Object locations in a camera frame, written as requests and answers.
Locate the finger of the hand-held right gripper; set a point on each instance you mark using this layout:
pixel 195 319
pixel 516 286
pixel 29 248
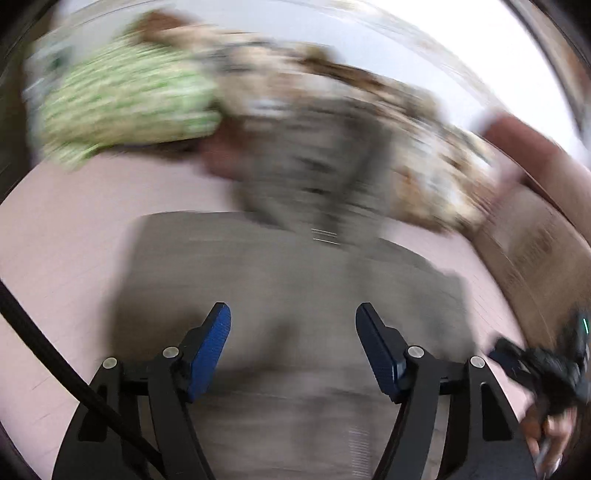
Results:
pixel 508 359

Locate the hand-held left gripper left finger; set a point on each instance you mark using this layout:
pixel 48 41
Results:
pixel 211 344

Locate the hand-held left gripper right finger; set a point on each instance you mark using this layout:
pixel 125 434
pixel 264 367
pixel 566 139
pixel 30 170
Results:
pixel 376 344

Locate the grey garment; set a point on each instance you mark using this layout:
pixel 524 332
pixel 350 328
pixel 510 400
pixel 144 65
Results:
pixel 295 295

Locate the person's right hand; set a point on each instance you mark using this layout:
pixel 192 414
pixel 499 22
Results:
pixel 547 431

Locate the floral brown and white blanket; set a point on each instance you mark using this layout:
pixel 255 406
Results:
pixel 415 138

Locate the green patterned pillow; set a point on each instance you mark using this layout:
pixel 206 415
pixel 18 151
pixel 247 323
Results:
pixel 124 101

